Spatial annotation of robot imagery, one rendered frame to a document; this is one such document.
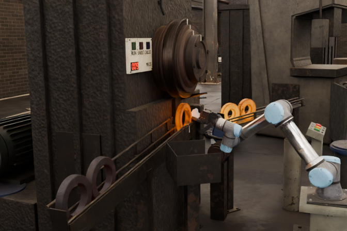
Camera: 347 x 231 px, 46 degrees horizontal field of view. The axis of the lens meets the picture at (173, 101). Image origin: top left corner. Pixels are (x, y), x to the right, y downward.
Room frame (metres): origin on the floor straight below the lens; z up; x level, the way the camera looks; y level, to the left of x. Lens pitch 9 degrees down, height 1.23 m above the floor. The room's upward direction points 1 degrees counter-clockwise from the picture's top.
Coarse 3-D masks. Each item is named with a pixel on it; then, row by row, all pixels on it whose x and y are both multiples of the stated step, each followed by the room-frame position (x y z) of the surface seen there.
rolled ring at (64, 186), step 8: (72, 176) 1.46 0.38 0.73; (80, 176) 1.48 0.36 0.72; (64, 184) 1.42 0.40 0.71; (72, 184) 1.44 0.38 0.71; (80, 184) 1.50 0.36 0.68; (88, 184) 1.53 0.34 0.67; (64, 192) 1.40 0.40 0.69; (88, 192) 1.52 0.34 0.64; (56, 200) 1.39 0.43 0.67; (64, 200) 1.39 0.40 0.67; (80, 200) 1.52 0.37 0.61; (88, 200) 1.52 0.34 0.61; (56, 208) 1.39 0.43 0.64; (64, 208) 1.39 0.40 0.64; (80, 208) 1.50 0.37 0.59; (72, 216) 1.43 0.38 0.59
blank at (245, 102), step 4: (244, 100) 2.88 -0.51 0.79; (248, 100) 2.89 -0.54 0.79; (252, 100) 2.91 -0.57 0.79; (240, 104) 2.86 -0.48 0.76; (244, 104) 2.87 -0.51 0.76; (248, 104) 2.89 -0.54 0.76; (252, 104) 2.91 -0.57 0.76; (240, 108) 2.85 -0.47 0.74; (244, 108) 2.87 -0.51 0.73; (252, 108) 2.91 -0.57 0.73; (240, 112) 2.85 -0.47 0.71; (244, 112) 2.87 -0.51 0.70; (248, 112) 2.91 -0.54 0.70; (244, 116) 2.87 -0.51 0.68
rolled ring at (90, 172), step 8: (96, 160) 1.61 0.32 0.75; (104, 160) 1.63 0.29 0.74; (112, 160) 1.69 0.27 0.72; (88, 168) 1.58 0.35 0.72; (96, 168) 1.58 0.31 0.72; (112, 168) 1.69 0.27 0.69; (88, 176) 1.56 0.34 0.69; (96, 176) 1.58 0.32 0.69; (112, 176) 1.69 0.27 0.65; (104, 184) 1.68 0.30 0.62; (96, 192) 1.57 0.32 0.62
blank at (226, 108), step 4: (228, 104) 2.80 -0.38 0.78; (232, 104) 2.81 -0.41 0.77; (224, 108) 2.78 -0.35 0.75; (228, 108) 2.79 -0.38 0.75; (232, 108) 2.81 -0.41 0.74; (236, 108) 2.83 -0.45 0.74; (220, 112) 2.79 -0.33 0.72; (224, 112) 2.78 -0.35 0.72; (232, 112) 2.85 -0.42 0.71; (236, 112) 2.83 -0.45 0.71; (232, 116) 2.84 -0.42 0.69; (236, 116) 2.83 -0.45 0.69; (232, 120) 2.81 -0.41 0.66
